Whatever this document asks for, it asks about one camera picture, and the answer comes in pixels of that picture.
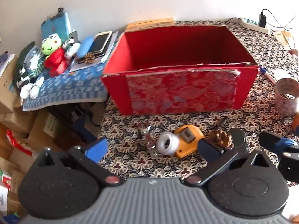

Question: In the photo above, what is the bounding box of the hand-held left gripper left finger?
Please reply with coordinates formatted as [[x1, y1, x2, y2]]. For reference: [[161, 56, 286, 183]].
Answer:
[[35, 137, 123, 187]]

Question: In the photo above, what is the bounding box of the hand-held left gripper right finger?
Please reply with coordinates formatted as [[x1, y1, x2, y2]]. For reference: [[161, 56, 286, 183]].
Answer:
[[184, 138, 279, 188]]

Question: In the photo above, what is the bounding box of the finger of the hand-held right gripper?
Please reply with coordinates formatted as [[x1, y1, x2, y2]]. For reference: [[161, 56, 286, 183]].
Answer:
[[258, 131, 299, 188]]

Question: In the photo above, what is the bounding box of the large brown pine cone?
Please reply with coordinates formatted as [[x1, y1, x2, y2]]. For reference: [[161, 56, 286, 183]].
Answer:
[[207, 128, 234, 148]]

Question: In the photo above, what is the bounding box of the orange tape measure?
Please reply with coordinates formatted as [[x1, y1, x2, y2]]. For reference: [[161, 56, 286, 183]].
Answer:
[[172, 125, 206, 158]]

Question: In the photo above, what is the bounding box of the black round disc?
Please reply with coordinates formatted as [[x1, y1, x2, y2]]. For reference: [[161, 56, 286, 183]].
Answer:
[[228, 128, 246, 148]]

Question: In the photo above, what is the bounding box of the white tape roll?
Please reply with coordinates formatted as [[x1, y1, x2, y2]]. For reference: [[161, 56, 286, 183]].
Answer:
[[156, 132, 177, 155]]

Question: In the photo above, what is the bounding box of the metal spring clip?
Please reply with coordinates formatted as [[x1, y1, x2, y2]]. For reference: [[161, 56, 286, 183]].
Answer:
[[140, 125, 159, 155]]

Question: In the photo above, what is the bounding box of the red cardboard box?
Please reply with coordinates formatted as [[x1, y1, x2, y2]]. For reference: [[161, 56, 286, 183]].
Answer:
[[101, 26, 260, 116]]

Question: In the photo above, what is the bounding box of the orange egg shaped object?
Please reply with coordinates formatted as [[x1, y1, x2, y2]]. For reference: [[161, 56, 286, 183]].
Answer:
[[292, 112, 299, 136]]

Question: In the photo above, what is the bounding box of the pink patterned cup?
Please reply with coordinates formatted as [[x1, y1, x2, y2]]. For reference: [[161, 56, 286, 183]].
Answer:
[[274, 78, 299, 116]]

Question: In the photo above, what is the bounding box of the pile of cardboard boxes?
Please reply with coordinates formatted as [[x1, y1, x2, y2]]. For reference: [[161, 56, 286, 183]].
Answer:
[[0, 107, 103, 217]]

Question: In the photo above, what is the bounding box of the blue patterned cloth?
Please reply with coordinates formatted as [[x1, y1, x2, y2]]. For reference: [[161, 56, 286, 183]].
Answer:
[[22, 31, 119, 112]]

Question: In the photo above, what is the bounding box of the pink pen with blue cap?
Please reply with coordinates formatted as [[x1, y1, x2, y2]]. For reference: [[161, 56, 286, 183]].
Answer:
[[259, 66, 277, 84]]

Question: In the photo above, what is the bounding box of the white paper sheet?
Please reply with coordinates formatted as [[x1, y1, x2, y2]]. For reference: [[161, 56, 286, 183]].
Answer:
[[69, 31, 119, 73]]

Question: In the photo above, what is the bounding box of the small pink object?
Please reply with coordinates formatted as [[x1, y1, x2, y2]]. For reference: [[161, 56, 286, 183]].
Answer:
[[288, 49, 299, 62]]

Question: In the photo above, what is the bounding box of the blue glasses case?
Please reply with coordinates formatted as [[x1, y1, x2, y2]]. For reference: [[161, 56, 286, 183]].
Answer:
[[76, 36, 95, 59]]

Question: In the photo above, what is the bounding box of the panda plush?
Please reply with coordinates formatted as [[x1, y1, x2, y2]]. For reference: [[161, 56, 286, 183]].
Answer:
[[62, 38, 81, 57]]

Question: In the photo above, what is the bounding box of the tan paper packet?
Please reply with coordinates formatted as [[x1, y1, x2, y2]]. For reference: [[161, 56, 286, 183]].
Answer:
[[273, 30, 295, 49]]

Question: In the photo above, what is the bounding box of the white framed smartphone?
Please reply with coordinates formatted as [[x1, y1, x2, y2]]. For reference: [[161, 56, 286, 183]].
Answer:
[[93, 31, 113, 53]]

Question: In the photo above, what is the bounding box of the brown cardboard box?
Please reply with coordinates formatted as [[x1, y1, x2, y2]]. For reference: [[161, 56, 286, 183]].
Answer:
[[0, 54, 21, 112]]

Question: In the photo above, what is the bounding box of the green frog plush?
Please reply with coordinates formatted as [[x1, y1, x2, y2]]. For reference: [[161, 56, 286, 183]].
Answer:
[[14, 34, 63, 99]]

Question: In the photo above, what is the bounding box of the dark green cloth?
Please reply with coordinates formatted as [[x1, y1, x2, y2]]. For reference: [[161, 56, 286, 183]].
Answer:
[[13, 41, 35, 84]]

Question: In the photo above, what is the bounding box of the white power strip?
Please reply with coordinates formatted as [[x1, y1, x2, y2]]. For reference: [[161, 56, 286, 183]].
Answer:
[[241, 17, 271, 35]]

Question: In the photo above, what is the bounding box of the stack of papers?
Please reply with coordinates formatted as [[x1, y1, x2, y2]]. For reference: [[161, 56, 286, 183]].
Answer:
[[0, 51, 16, 75]]

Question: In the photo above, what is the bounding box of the blue tin box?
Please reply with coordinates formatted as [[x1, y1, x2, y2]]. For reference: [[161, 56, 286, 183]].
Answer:
[[41, 12, 72, 43]]

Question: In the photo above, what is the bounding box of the thin black charger cable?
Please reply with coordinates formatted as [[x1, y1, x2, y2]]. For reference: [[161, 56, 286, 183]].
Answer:
[[261, 9, 297, 32]]

